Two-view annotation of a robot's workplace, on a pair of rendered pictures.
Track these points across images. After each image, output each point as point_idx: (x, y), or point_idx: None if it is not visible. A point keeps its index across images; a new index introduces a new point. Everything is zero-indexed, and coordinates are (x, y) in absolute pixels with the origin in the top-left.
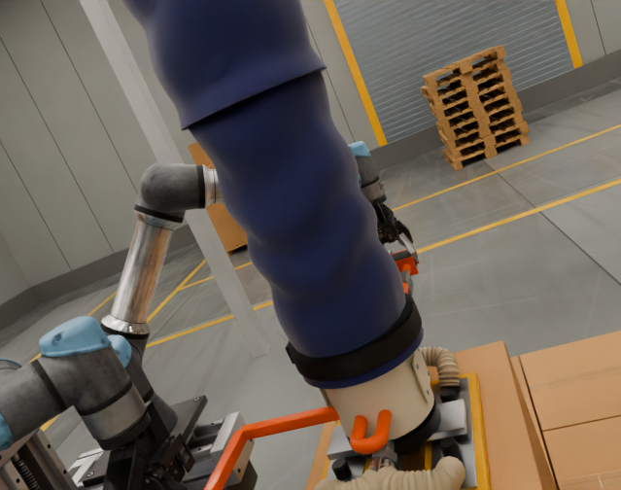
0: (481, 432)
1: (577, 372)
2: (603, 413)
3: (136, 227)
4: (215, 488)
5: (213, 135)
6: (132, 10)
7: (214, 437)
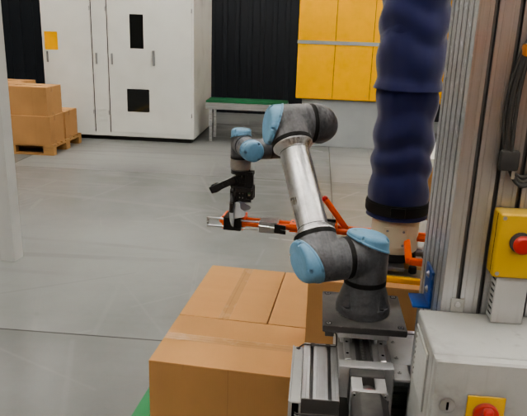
0: None
1: (224, 304)
2: (268, 307)
3: (305, 150)
4: None
5: (438, 99)
6: (437, 37)
7: None
